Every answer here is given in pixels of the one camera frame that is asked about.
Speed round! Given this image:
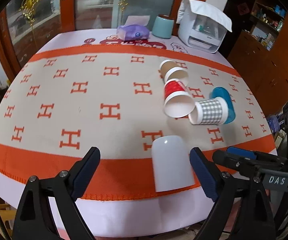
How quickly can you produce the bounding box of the white ceramic cup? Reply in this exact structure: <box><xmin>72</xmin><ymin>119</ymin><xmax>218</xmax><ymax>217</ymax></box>
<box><xmin>152</xmin><ymin>135</ymin><xmax>195</xmax><ymax>192</ymax></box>

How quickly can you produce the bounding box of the grey checked paper cup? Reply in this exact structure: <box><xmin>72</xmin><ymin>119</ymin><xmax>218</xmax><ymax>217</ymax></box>
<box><xmin>188</xmin><ymin>97</ymin><xmax>228</xmax><ymax>125</ymax></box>

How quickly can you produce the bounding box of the blue plastic cup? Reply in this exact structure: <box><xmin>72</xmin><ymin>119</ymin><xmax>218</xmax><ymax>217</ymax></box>
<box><xmin>210</xmin><ymin>87</ymin><xmax>235</xmax><ymax>124</ymax></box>

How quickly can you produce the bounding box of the red paper cup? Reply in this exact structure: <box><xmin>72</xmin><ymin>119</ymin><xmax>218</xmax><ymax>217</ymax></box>
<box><xmin>164</xmin><ymin>79</ymin><xmax>195</xmax><ymax>118</ymax></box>

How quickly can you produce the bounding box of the brown paper cup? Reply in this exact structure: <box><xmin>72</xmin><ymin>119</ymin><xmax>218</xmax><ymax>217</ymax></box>
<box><xmin>160</xmin><ymin>59</ymin><xmax>189</xmax><ymax>86</ymax></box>

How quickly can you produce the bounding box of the dark wooden cabinet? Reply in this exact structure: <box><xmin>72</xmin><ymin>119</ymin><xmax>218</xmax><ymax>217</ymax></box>
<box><xmin>228</xmin><ymin>0</ymin><xmax>288</xmax><ymax>115</ymax></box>

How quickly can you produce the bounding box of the white countertop appliance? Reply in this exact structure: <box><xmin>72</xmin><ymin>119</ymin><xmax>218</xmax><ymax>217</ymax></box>
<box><xmin>178</xmin><ymin>8</ymin><xmax>227</xmax><ymax>54</ymax></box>

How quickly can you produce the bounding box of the orange beige H-pattern cloth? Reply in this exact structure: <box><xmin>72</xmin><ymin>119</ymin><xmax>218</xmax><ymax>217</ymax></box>
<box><xmin>0</xmin><ymin>45</ymin><xmax>275</xmax><ymax>200</ymax></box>

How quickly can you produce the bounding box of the light blue canister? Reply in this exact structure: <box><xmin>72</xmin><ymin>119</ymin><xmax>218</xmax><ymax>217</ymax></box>
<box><xmin>152</xmin><ymin>14</ymin><xmax>174</xmax><ymax>39</ymax></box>

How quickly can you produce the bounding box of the purple tissue pack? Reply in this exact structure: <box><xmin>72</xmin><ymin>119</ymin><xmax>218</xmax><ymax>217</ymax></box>
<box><xmin>116</xmin><ymin>15</ymin><xmax>151</xmax><ymax>41</ymax></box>

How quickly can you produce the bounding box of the wooden glass sliding door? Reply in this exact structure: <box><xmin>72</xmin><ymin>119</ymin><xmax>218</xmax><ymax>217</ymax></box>
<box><xmin>0</xmin><ymin>0</ymin><xmax>204</xmax><ymax>86</ymax></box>

